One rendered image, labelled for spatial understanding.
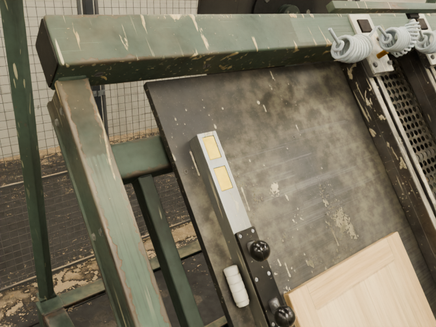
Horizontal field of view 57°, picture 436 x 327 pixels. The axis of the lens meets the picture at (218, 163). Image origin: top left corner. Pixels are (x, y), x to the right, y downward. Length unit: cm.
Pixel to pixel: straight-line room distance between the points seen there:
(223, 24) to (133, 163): 37
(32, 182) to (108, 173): 67
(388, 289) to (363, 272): 10
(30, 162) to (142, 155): 55
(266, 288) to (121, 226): 32
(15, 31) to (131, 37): 45
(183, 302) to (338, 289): 37
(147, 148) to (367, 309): 65
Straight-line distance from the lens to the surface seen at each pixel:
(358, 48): 105
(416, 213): 129
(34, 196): 142
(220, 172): 85
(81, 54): 76
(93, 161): 74
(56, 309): 177
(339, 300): 103
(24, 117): 128
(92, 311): 291
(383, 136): 128
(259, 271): 84
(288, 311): 74
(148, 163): 86
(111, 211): 72
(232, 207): 84
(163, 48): 83
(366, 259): 111
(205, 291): 297
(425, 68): 158
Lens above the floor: 193
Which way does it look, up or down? 23 degrees down
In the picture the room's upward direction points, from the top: 2 degrees clockwise
